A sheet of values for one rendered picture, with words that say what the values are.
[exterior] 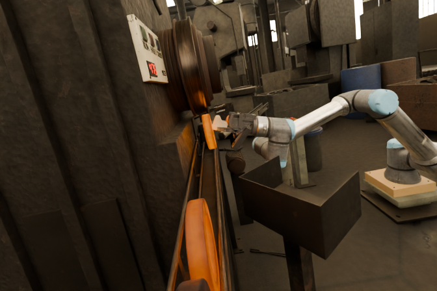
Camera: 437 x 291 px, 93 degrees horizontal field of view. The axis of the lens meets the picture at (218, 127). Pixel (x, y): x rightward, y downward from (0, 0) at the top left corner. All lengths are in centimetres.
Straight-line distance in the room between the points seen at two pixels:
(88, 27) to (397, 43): 551
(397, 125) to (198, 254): 116
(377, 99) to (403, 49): 465
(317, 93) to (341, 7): 177
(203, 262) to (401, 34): 567
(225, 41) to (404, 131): 299
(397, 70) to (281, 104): 208
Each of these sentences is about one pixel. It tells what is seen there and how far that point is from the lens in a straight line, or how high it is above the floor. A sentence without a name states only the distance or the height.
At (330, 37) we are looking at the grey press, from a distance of 443.
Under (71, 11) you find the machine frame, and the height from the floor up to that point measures 126.
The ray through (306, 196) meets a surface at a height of 60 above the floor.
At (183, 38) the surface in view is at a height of 122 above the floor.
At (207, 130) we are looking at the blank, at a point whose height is 84.
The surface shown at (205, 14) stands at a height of 221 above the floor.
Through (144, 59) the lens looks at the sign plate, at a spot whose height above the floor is 112.
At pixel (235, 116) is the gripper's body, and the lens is 86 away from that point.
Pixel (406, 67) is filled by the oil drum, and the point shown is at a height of 74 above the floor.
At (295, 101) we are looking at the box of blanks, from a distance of 336.
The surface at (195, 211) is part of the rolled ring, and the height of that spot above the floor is 79.
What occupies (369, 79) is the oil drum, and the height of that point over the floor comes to 66.
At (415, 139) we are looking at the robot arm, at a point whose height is 56.
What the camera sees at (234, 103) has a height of 66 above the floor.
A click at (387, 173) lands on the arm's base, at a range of 185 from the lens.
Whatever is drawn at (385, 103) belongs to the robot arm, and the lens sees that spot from 123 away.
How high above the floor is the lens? 101
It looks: 11 degrees down
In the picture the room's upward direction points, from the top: 11 degrees counter-clockwise
